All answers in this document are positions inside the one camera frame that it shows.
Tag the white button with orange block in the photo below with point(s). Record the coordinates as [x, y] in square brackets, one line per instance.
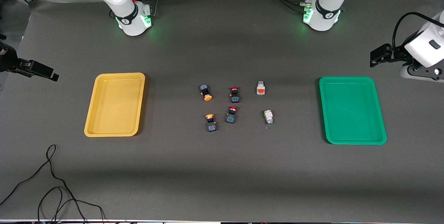
[260, 88]

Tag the dark grey table mat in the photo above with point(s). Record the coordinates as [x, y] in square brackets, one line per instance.
[222, 175]

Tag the red push button switch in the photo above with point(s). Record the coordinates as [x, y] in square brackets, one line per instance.
[235, 96]
[230, 118]

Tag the yellow plastic tray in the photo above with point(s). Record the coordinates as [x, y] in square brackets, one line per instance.
[114, 106]

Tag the white button with green block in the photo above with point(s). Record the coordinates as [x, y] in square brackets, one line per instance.
[268, 116]

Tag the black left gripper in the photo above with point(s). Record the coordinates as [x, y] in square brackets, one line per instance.
[398, 53]

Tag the green plastic tray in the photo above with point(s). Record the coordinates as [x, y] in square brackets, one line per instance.
[352, 113]

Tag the yellow push button switch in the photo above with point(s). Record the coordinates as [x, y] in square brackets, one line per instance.
[212, 126]
[207, 96]

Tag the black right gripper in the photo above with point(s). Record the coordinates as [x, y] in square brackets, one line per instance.
[7, 60]

